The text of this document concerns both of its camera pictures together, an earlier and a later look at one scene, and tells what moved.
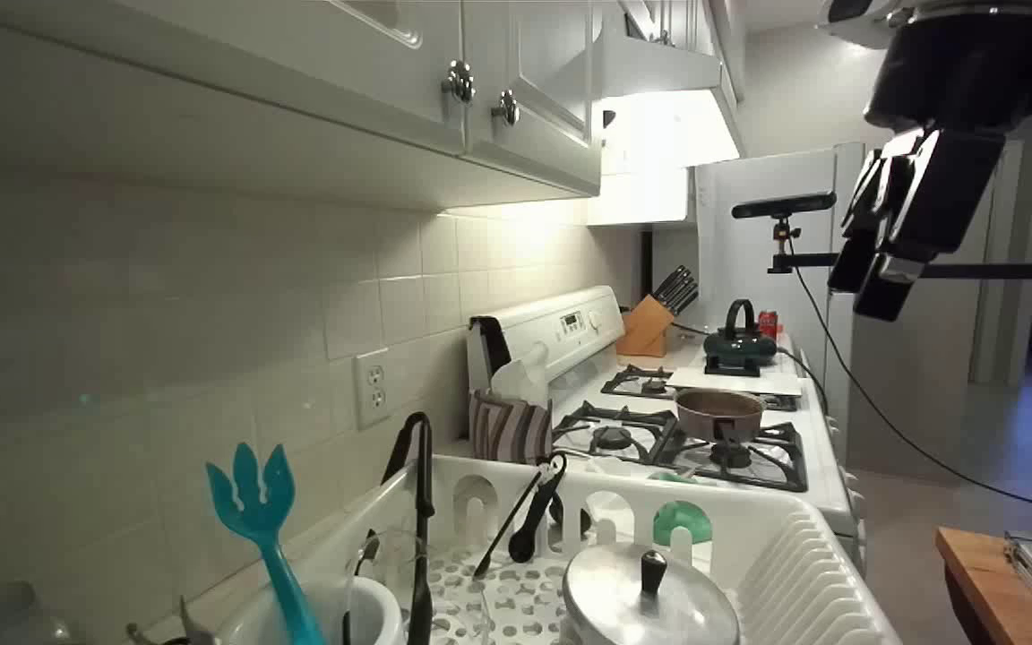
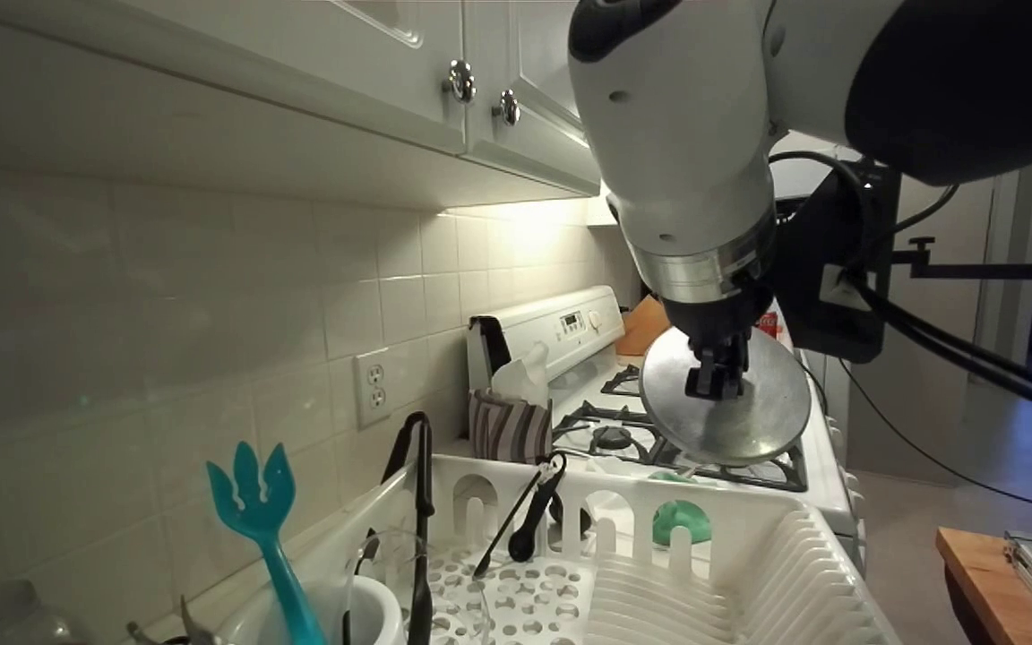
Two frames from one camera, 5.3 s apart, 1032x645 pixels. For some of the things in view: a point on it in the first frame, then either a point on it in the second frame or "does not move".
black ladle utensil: [545, 499] does not move
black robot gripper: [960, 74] to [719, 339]
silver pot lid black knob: [641, 597] to [726, 431]
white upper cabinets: [424, 106] does not move
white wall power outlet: [375, 384] does not move
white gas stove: [719, 418] does not move
